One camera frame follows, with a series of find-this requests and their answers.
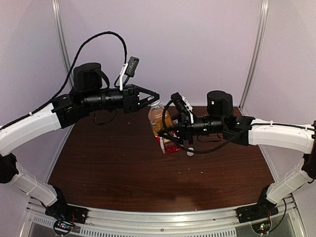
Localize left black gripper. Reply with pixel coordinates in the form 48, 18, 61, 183
83, 83, 159, 113

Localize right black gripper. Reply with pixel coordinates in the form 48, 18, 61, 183
158, 111, 225, 145

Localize amber tea bottle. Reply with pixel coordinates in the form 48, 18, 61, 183
148, 100, 180, 155

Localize white flip bottle cap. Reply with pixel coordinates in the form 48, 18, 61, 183
187, 147, 195, 157

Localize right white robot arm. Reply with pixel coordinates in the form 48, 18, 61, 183
159, 90, 316, 218

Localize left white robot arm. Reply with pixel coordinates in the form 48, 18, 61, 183
0, 62, 159, 219

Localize right black braided cable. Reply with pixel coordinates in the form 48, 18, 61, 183
161, 100, 250, 154

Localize black braided cable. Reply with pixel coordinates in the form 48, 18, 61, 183
0, 31, 128, 129
161, 100, 250, 154

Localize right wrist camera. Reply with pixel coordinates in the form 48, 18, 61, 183
171, 92, 194, 124

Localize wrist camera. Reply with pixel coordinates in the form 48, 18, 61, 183
171, 92, 194, 124
114, 56, 140, 90

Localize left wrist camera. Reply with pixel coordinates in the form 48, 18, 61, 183
114, 56, 140, 90

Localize left black braided cable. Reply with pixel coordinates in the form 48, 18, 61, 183
0, 31, 128, 129

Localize right aluminium frame post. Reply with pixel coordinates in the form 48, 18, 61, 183
238, 0, 269, 111

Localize aluminium frame post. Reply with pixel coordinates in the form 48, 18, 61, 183
51, 0, 71, 73
238, 0, 269, 111

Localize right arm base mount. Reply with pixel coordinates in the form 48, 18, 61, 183
236, 201, 279, 235

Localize left aluminium frame post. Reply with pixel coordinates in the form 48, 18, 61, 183
51, 0, 71, 73

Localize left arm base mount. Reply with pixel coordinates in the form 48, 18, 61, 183
41, 203, 88, 237

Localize front aluminium rail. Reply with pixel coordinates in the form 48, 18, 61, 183
24, 195, 304, 237

